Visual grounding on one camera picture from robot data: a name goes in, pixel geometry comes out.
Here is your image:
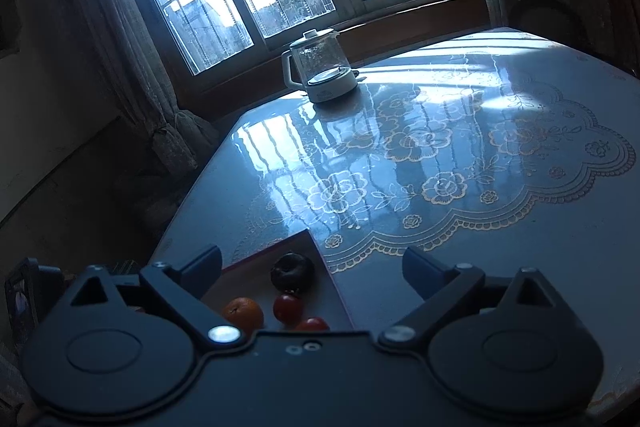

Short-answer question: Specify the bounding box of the white kettle base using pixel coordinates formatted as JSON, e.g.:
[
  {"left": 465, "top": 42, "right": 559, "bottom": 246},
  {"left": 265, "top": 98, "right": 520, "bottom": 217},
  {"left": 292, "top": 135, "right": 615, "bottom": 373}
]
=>
[{"left": 305, "top": 69, "right": 364, "bottom": 104}]

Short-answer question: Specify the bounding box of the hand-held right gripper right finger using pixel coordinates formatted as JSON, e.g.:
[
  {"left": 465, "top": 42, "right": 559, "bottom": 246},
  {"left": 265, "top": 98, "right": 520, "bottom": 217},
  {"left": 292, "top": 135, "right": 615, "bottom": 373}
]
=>
[{"left": 377, "top": 246, "right": 573, "bottom": 351}]

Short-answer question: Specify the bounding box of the small tangerine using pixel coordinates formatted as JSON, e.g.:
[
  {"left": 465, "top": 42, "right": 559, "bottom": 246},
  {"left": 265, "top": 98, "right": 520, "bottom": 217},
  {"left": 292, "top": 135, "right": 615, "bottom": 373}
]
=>
[{"left": 221, "top": 296, "right": 265, "bottom": 338}]

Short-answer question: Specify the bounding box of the glass kettle with white handle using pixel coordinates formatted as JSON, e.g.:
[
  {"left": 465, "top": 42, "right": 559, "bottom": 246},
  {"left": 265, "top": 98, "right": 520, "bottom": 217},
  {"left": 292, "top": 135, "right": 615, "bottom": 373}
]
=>
[{"left": 281, "top": 28, "right": 351, "bottom": 88}]

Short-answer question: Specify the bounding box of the red tomato with stem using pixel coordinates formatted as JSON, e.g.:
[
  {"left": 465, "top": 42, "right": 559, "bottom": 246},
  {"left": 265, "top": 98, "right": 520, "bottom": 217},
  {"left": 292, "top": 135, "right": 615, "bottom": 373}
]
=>
[{"left": 273, "top": 291, "right": 304, "bottom": 327}]

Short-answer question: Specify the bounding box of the dark wooden chair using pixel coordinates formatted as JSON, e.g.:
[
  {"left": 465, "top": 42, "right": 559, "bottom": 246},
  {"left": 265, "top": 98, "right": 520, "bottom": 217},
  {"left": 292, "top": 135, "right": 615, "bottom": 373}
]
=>
[{"left": 506, "top": 0, "right": 640, "bottom": 78}]

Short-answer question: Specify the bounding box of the dark purple round fruit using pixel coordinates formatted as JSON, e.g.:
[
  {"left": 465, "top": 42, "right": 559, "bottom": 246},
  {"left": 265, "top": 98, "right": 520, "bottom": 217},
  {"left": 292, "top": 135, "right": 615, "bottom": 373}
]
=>
[{"left": 270, "top": 251, "right": 316, "bottom": 294}]

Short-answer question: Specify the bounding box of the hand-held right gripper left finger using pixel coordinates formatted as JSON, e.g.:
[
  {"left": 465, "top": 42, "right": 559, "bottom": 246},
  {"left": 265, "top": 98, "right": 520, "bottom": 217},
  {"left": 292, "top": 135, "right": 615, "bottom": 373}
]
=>
[{"left": 70, "top": 244, "right": 248, "bottom": 349}]

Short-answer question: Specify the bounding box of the smooth red tomato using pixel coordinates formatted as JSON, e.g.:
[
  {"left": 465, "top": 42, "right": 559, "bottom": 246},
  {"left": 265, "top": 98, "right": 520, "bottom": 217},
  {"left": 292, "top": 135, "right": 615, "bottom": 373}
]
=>
[{"left": 295, "top": 317, "right": 331, "bottom": 333}]

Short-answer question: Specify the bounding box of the pink cardboard box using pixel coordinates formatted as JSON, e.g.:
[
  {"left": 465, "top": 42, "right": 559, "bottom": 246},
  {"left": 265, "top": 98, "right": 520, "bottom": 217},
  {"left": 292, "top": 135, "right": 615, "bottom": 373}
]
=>
[{"left": 200, "top": 228, "right": 357, "bottom": 334}]

